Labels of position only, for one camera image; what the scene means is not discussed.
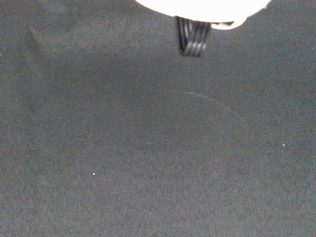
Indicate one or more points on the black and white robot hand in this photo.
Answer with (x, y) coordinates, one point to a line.
(202, 8)

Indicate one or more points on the black bench cloth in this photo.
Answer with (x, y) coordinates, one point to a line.
(148, 148)

